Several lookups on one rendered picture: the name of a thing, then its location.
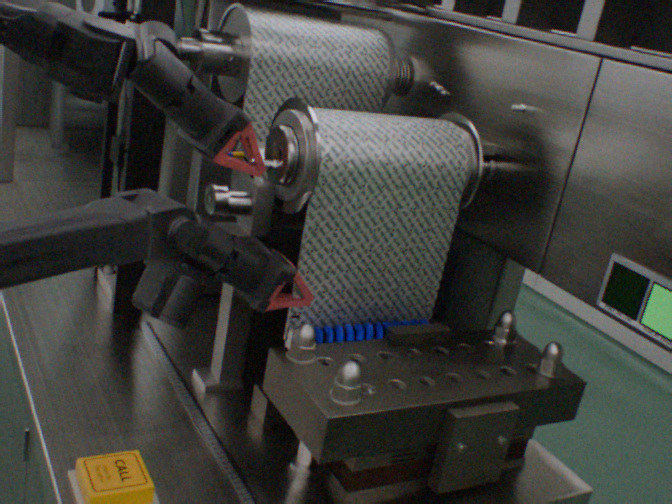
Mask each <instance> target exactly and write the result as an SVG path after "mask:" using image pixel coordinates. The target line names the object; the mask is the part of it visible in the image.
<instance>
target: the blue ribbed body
mask: <svg viewBox="0 0 672 504"><path fill-rule="evenodd" d="M427 323H429V322H428V321H427V320H426V319H420V320H419V321H417V320H415V319H413V320H411V321H410V322H408V321H407V320H403V321H401V322H399V321H393V322H392V323H390V322H388V321H385V322H383V323H382V324H381V323H379V322H375V323H373V324H372V325H371V324H370V323H365V324H363V326H362V325H361V324H359V323H356V324H354V325H353V327H352V326H351V325H350V324H345V325H344V326H343V328H342V327H341V326H340V325H335V326H334V327H333V329H332V327H330V326H329V325H327V326H324V327H323V329H321V328H320V327H319V326H315V327H314V330H315V334H316V338H315V342H316V344H321V343H333V342H346V341H358V340H370V339H382V338H385V334H386V330H387V326H400V325H413V324H427Z"/></svg>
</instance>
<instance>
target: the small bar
mask: <svg viewBox="0 0 672 504"><path fill-rule="evenodd" d="M451 334H452V329H451V328H449V327H448V326H447V325H446V324H444V323H443V322H441V323H427V324H413V325H400V326H387V330H386V334H385V339H387V340H388V341H389V342H390V343H391V344H392V345H393V346H400V345H411V344H422V343H434V342H445V341H450V338H451Z"/></svg>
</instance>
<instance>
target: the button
mask: <svg viewBox="0 0 672 504"><path fill-rule="evenodd" d="M76 478H77V481H78V484H79V487H80V490H81V493H82V496H83V499H84V502H85V504H147V503H152V502H153V496H154V488H155V487H154V484H153V482H152V480H151V478H150V475H149V473H148V471H147V469H146V466H145V464H144V462H143V460H142V458H141V455H140V453H139V451H138V450H134V451H127V452H120V453H113V454H106V455H99V456H92V457H85V458H79V459H77V463H76Z"/></svg>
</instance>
